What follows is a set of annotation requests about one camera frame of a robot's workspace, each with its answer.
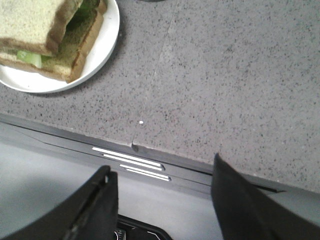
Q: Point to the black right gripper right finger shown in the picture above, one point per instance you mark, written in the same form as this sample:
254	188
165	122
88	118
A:
245	213

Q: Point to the white round plate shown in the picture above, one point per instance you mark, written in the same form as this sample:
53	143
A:
101	51

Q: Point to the green lettuce leaf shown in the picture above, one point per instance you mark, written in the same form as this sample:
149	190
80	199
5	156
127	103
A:
75	32

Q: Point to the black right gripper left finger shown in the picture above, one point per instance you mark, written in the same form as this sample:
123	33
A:
90	213

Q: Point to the toasted bread slice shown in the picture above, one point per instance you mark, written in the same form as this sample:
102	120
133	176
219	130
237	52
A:
71	71
36	26

